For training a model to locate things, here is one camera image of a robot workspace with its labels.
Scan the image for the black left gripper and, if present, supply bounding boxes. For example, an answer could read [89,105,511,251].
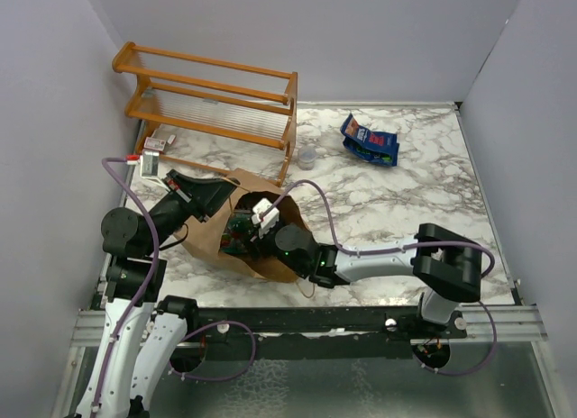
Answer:
[144,168,241,255]

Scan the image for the brown paper bag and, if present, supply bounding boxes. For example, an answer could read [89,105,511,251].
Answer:
[183,168,298,284]

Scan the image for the blue green chips bag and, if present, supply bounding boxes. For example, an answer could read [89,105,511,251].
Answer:
[343,139,400,167]

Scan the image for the blue red chips bag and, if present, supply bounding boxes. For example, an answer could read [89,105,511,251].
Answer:
[341,114,399,155]

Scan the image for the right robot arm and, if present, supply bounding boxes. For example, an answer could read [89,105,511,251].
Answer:
[252,223,482,338]

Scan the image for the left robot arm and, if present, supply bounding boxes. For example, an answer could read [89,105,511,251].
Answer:
[73,170,239,417]

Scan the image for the red white snack packets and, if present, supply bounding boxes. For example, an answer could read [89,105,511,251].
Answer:
[220,209,254,256]

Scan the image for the orange wooden shelf rack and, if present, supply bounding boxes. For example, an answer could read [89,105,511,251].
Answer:
[112,41,298,186]

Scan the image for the white red small card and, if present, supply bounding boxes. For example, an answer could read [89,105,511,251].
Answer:
[143,132,177,153]

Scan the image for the small clear plastic jar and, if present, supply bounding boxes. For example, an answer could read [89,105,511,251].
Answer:
[298,145,317,170]

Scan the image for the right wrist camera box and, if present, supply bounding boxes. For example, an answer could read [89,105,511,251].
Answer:
[251,198,279,238]

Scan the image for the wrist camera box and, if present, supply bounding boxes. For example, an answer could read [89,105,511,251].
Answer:
[139,150,160,179]
[251,198,279,238]

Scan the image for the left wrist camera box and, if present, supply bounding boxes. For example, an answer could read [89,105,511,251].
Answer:
[139,150,160,179]

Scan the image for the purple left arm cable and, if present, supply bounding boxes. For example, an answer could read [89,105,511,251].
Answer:
[89,154,187,414]

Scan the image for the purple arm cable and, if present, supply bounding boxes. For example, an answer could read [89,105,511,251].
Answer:
[89,154,187,414]
[270,178,499,377]

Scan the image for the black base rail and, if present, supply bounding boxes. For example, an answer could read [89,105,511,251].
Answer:
[125,295,470,363]

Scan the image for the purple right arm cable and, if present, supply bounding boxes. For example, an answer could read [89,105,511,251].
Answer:
[270,178,499,377]

